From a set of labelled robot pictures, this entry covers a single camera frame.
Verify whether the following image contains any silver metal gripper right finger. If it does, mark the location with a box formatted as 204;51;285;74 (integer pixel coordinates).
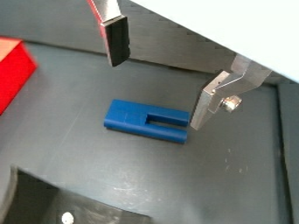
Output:
190;54;272;130

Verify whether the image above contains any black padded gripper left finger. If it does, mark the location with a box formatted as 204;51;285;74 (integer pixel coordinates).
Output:
86;0;130;67

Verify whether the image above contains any blue square-circle object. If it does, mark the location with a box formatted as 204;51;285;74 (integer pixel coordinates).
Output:
104;100;189;144

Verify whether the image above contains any red peg board base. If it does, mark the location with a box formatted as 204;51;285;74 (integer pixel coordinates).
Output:
0;37;37;115

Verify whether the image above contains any black curved fixture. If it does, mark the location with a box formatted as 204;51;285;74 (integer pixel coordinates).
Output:
0;166;152;224

